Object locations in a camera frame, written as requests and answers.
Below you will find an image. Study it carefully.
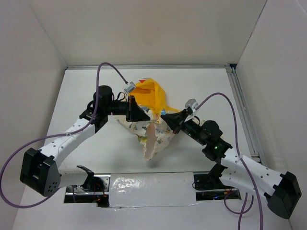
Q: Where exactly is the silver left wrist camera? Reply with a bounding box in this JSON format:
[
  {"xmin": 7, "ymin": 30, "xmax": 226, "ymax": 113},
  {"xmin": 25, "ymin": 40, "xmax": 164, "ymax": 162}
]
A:
[{"xmin": 124, "ymin": 81, "xmax": 136, "ymax": 94}]

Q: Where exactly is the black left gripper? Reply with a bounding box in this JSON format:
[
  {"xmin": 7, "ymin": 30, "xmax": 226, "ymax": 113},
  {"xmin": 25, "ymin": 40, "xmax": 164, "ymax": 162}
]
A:
[{"xmin": 104, "ymin": 95, "xmax": 150, "ymax": 122}]

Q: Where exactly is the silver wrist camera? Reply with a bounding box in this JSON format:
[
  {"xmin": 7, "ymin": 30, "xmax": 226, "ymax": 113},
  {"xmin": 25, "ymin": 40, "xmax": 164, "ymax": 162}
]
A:
[
  {"xmin": 124, "ymin": 81, "xmax": 136, "ymax": 94},
  {"xmin": 185, "ymin": 99, "xmax": 198, "ymax": 110}
]

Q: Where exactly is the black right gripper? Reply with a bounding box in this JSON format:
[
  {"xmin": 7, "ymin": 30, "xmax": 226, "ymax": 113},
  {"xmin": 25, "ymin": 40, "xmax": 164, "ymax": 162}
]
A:
[{"xmin": 161, "ymin": 108, "xmax": 207, "ymax": 146}]

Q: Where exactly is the dinosaur print hooded baby jacket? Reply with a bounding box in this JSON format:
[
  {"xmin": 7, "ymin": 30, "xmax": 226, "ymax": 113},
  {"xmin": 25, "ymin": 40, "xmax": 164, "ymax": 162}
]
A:
[{"xmin": 117, "ymin": 78, "xmax": 179, "ymax": 161}]

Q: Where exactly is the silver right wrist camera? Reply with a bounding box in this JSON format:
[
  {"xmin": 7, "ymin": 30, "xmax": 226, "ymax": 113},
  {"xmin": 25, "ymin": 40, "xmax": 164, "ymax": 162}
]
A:
[{"xmin": 185, "ymin": 99, "xmax": 198, "ymax": 110}]

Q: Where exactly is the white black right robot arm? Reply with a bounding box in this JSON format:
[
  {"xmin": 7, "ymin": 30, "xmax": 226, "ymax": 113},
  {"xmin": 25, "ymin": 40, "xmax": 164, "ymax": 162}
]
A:
[{"xmin": 161, "ymin": 110, "xmax": 302, "ymax": 219}]

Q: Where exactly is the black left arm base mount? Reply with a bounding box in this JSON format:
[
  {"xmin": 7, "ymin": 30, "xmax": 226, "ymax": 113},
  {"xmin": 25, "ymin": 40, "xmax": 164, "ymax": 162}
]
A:
[{"xmin": 61, "ymin": 165, "xmax": 111, "ymax": 207}]

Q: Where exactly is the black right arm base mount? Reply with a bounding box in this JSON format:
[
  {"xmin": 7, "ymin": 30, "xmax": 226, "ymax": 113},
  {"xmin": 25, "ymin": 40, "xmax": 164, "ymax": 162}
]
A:
[{"xmin": 192, "ymin": 164, "xmax": 241, "ymax": 201}]

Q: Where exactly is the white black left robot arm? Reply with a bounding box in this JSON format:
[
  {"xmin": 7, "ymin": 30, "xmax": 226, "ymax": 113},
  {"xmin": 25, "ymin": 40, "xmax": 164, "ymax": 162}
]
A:
[{"xmin": 20, "ymin": 83, "xmax": 150, "ymax": 197}]

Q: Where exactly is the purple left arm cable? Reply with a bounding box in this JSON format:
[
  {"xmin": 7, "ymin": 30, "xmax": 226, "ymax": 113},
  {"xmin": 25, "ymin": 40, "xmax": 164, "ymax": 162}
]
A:
[{"xmin": 0, "ymin": 62, "xmax": 129, "ymax": 209}]

